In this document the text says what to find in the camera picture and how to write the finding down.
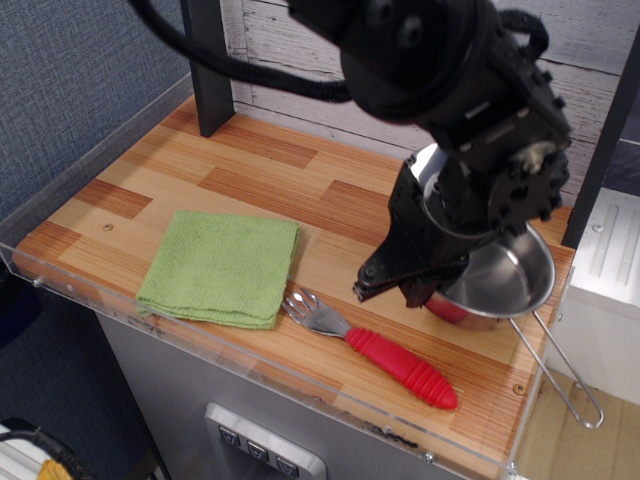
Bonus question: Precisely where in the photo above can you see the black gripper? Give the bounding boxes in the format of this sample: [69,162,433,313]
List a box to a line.
[353,144,497,309]

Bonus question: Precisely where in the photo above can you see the small stainless steel pot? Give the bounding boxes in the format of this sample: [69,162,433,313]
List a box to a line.
[426,224,605,429]

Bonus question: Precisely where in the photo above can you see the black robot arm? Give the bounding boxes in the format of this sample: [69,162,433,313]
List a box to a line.
[289,1,570,308]

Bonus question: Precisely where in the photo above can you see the white ribbed side unit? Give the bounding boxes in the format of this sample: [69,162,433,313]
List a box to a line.
[552,188,639,404]

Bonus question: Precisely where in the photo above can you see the folded green cloth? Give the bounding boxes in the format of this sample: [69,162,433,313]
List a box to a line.
[136,210,300,330]

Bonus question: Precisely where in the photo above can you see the silver toy dispenser panel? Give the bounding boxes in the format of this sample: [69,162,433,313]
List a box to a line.
[204,402,328,479]

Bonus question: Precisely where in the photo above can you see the grey toy kitchen cabinet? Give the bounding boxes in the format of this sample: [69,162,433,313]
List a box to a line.
[94,312,481,480]

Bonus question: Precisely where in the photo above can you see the yellow and black object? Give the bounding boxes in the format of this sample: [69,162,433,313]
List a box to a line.
[1,425,96,479]

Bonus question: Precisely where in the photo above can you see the red handled metal fork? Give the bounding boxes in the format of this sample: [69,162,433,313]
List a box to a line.
[282,288,459,411]

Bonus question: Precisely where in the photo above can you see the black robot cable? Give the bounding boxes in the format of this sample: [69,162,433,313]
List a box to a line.
[127,0,551,104]

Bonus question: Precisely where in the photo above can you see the dark grey right post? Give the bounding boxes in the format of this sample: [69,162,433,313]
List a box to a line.
[561,32,639,249]

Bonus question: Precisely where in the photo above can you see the dark grey post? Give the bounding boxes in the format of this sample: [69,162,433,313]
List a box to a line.
[181,0,235,138]
[561,32,639,249]

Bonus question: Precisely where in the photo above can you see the dark grey left post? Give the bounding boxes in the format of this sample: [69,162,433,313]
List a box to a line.
[181,0,235,138]

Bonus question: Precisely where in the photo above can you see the clear acrylic guard rail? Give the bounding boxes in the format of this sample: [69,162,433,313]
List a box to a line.
[0,72,575,480]

